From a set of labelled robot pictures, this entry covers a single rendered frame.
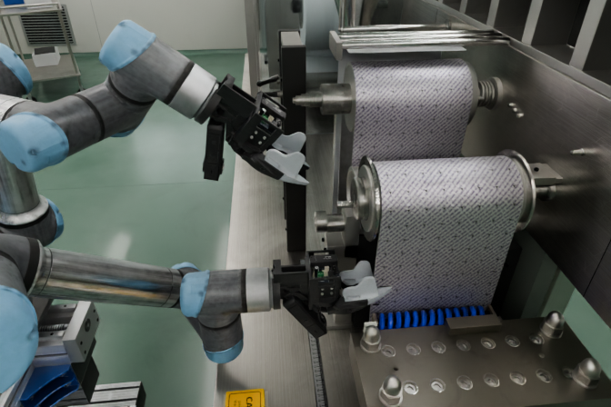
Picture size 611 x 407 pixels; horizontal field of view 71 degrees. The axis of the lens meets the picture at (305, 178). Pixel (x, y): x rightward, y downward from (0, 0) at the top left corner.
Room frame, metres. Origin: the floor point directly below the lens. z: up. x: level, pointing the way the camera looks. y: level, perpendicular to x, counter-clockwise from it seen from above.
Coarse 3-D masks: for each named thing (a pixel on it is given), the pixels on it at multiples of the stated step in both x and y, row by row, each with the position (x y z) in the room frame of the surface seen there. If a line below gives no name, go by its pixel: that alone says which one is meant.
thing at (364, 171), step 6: (360, 168) 0.65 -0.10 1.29; (366, 168) 0.61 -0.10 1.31; (360, 174) 0.65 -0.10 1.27; (366, 174) 0.61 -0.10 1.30; (522, 174) 0.61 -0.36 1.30; (366, 180) 0.60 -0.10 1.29; (522, 180) 0.60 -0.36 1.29; (372, 186) 0.58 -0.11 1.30; (378, 186) 0.58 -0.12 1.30; (372, 192) 0.57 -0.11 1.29; (372, 198) 0.56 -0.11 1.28; (372, 204) 0.56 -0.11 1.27; (372, 210) 0.56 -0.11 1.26; (522, 210) 0.58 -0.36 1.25; (372, 216) 0.55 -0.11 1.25; (366, 222) 0.58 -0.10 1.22; (372, 222) 0.55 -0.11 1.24; (366, 228) 0.57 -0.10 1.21; (378, 228) 0.56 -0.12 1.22
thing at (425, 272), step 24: (408, 240) 0.55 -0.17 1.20; (432, 240) 0.56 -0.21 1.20; (456, 240) 0.56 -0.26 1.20; (480, 240) 0.57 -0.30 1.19; (504, 240) 0.57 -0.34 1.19; (384, 264) 0.55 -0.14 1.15; (408, 264) 0.55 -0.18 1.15; (432, 264) 0.56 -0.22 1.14; (456, 264) 0.56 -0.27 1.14; (480, 264) 0.57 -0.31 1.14; (408, 288) 0.55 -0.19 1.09; (432, 288) 0.56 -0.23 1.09; (456, 288) 0.56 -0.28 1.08; (480, 288) 0.57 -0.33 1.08; (384, 312) 0.55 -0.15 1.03
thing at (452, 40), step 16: (368, 32) 0.93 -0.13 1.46; (384, 32) 0.93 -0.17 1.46; (400, 32) 0.93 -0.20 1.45; (416, 32) 0.93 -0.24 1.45; (432, 32) 0.94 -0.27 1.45; (448, 32) 0.94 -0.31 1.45; (464, 32) 0.94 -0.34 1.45; (480, 32) 0.95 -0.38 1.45; (336, 48) 0.84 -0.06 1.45; (352, 48) 0.85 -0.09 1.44; (368, 48) 0.85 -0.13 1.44; (384, 48) 0.87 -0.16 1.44; (400, 48) 0.87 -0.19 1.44; (416, 48) 0.87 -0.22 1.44; (432, 48) 0.87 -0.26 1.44; (448, 48) 0.87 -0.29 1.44; (464, 48) 0.87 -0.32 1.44
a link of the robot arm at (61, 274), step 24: (0, 240) 0.45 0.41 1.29; (24, 240) 0.48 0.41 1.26; (24, 264) 0.45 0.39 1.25; (48, 264) 0.47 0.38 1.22; (72, 264) 0.49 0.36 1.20; (96, 264) 0.52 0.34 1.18; (120, 264) 0.55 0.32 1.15; (144, 264) 0.58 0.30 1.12; (192, 264) 0.67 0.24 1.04; (48, 288) 0.46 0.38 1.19; (72, 288) 0.47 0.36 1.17; (96, 288) 0.49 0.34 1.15; (120, 288) 0.52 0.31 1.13; (144, 288) 0.54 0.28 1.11; (168, 288) 0.57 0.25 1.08
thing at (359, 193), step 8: (352, 184) 0.63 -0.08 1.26; (360, 184) 0.60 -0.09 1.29; (352, 192) 0.63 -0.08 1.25; (360, 192) 0.59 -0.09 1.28; (368, 192) 0.59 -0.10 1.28; (352, 200) 0.62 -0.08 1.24; (360, 200) 0.58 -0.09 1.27; (368, 200) 0.58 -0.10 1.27; (352, 208) 0.62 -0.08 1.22; (360, 208) 0.57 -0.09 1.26; (368, 208) 0.57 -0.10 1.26; (360, 216) 0.57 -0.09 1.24
